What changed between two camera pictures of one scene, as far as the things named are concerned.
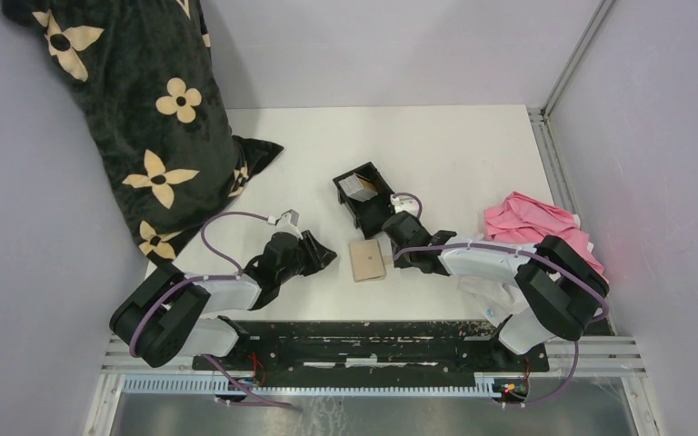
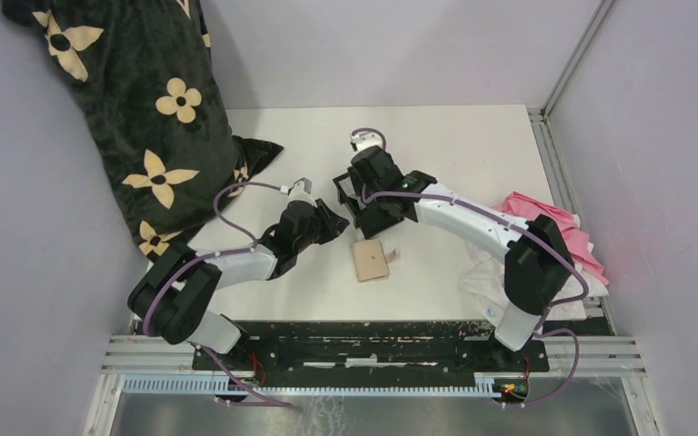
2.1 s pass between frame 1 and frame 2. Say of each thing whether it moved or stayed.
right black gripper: moved
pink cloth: stayed
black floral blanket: stayed
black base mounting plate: stayed
